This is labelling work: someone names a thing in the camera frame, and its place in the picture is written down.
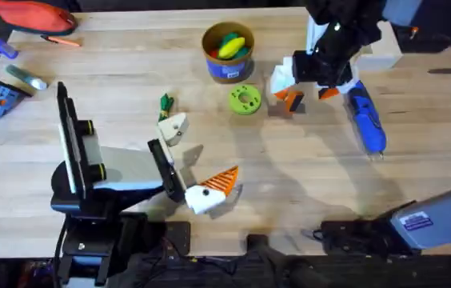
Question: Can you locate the left gripper, white and black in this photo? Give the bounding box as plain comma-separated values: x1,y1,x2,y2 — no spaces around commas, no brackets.
75,112,240,216

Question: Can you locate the toy vegetable with green leaves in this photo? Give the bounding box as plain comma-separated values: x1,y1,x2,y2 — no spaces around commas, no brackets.
158,93,175,123

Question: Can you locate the blue electric screwdriver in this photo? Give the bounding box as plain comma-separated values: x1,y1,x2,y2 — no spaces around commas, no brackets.
345,79,388,160

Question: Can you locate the orange ribbed wedge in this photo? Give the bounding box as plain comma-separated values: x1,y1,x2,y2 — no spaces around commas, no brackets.
285,90,305,114

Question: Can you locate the green disc with holes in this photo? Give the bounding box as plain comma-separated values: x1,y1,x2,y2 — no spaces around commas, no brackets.
228,84,263,117

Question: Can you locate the brown tub with toys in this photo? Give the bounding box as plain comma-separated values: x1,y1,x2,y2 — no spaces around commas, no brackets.
201,21,256,85

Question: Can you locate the white box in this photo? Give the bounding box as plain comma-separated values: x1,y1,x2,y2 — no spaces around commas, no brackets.
351,20,404,73

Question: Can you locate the black upright wrist plate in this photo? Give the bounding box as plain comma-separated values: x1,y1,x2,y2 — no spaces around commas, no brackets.
56,81,88,199

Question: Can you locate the black tool with orange tip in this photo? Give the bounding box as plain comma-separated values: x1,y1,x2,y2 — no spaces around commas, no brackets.
392,25,451,55

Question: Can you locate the orange pen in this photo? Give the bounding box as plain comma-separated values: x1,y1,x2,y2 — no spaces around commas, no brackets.
40,34,83,49

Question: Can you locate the grey-green marker tube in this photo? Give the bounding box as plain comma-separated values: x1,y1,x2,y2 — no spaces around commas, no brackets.
5,64,49,91

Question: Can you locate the red zip bag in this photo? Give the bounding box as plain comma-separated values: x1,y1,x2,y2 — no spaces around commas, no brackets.
0,0,79,37

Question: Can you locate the black rail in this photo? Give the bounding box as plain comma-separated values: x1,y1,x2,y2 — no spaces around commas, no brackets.
0,255,451,288

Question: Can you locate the black cable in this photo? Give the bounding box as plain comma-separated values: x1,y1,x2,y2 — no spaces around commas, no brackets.
52,218,70,283

